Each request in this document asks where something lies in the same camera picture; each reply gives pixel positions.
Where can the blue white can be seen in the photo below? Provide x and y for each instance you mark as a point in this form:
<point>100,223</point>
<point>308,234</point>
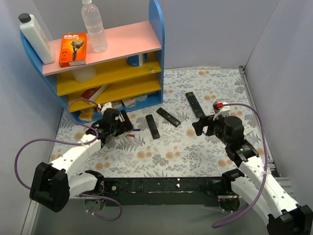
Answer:
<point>137,60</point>

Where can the white bottle black cap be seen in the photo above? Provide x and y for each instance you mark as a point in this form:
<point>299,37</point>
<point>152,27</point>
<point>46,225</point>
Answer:
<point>36,37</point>

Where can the white jar on shelf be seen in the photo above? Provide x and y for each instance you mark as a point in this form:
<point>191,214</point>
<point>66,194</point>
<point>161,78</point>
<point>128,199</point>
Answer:
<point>84,74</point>

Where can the red white carton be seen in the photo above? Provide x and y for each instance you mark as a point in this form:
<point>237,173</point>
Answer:
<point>93,93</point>

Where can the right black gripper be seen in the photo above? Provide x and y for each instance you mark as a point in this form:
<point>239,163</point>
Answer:
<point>209,125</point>

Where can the small white remote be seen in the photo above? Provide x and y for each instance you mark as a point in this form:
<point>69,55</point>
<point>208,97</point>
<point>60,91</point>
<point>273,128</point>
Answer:
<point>248,129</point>

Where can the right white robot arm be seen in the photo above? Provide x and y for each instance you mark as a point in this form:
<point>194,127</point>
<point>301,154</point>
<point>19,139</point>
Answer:
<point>281,213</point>

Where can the large black remote control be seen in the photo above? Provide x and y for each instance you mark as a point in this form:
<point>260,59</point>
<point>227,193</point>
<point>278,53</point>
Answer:
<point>195,105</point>

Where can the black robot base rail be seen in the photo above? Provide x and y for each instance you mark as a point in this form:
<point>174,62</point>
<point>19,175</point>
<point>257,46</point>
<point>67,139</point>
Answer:
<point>207,191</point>

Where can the short black remote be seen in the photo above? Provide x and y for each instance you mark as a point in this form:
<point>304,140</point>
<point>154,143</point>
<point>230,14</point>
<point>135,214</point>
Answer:
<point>153,127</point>

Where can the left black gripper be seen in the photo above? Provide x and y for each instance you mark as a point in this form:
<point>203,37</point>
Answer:
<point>121,125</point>

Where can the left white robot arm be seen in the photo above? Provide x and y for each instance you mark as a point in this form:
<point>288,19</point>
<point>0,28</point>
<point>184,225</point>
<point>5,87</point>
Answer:
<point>54,183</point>

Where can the orange razor box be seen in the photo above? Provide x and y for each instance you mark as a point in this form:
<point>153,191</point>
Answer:
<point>73,50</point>

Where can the clear plastic water bottle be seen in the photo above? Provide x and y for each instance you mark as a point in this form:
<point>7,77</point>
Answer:
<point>94,26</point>

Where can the yellow box bottom shelf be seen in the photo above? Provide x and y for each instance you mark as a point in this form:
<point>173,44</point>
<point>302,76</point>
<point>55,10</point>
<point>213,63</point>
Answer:
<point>87,114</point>

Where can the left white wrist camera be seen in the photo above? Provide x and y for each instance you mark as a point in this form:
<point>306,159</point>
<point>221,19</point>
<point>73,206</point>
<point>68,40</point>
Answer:
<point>101,108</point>

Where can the slim black remote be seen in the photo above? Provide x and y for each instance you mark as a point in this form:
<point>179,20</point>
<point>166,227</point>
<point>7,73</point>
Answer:
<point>170,118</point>

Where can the white soap boxes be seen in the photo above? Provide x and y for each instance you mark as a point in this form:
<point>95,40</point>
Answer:
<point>129,102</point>

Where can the blue pink yellow shelf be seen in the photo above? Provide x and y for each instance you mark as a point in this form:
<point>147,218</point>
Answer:
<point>125,81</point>

